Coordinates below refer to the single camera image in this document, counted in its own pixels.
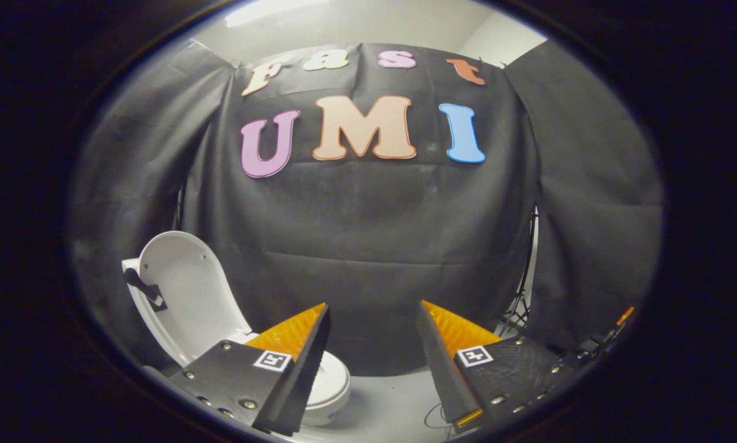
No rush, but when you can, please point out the black lid handle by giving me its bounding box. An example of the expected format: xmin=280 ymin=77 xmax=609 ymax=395
xmin=124 ymin=268 xmax=168 ymax=313

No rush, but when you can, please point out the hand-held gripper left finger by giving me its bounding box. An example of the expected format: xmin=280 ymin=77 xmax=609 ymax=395
xmin=144 ymin=301 xmax=332 ymax=437

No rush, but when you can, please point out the white toilet lid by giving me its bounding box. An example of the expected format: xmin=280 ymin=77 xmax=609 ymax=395
xmin=136 ymin=231 xmax=253 ymax=369

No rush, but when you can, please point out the spare hand-held gripper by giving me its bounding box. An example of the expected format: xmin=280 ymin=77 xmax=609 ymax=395
xmin=575 ymin=306 xmax=635 ymax=364

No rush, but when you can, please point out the black light stand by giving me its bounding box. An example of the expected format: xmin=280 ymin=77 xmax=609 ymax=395
xmin=498 ymin=206 xmax=538 ymax=338

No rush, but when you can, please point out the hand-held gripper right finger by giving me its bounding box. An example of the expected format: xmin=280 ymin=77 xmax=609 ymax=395
xmin=415 ymin=300 xmax=575 ymax=431

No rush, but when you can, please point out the black floor cable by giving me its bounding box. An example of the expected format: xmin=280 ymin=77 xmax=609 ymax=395
xmin=423 ymin=403 xmax=464 ymax=441

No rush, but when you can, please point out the black backdrop cloth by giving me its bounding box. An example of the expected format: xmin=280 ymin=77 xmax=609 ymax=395
xmin=181 ymin=43 xmax=538 ymax=376
xmin=504 ymin=40 xmax=664 ymax=351
xmin=67 ymin=40 xmax=237 ymax=370

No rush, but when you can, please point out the white toilet bowl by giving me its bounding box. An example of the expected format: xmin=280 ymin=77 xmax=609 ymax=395
xmin=233 ymin=332 xmax=352 ymax=427

